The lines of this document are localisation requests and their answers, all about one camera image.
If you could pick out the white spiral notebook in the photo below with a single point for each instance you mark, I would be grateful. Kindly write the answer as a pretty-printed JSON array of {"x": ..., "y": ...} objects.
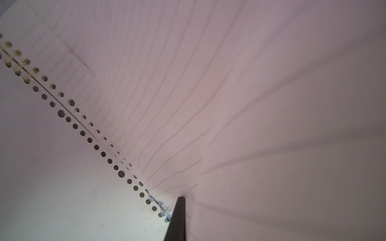
[{"x": 269, "y": 117}]

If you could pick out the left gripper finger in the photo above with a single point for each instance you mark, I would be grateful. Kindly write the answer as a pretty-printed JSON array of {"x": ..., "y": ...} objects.
[{"x": 177, "y": 226}]

